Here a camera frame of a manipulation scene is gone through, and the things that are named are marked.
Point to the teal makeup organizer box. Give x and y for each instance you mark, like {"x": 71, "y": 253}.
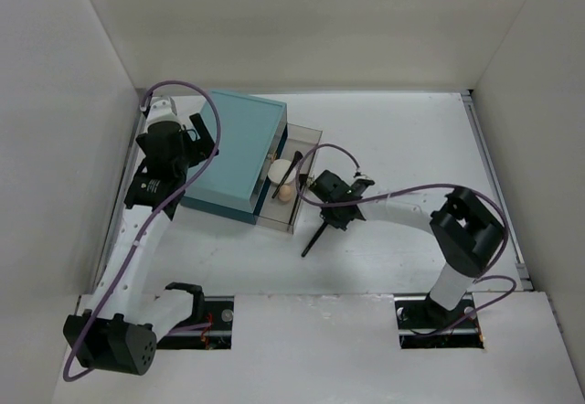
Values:
{"x": 235, "y": 185}

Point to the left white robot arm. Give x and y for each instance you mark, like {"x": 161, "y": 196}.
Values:
{"x": 116, "y": 331}

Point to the peach makeup sponge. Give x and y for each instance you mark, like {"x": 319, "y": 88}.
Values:
{"x": 285, "y": 193}

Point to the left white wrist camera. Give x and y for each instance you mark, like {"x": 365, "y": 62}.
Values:
{"x": 161, "y": 109}

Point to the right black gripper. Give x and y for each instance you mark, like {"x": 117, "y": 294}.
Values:
{"x": 328, "y": 215}

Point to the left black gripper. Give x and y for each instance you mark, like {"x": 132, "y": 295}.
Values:
{"x": 193, "y": 143}

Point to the black fan brush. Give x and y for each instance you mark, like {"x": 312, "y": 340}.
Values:
{"x": 302, "y": 182}

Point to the white round powder puff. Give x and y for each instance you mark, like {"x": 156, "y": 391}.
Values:
{"x": 279, "y": 170}

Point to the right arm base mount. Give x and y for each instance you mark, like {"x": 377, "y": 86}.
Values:
{"x": 424, "y": 325}

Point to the clear acrylic drawer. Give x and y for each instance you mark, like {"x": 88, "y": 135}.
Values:
{"x": 275, "y": 214}

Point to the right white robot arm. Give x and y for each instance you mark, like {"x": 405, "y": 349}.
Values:
{"x": 467, "y": 232}

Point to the thin black makeup brush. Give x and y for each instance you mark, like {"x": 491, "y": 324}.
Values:
{"x": 292, "y": 171}

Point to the black kabuki brush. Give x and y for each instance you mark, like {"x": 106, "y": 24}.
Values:
{"x": 314, "y": 239}

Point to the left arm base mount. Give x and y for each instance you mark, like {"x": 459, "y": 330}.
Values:
{"x": 209, "y": 325}

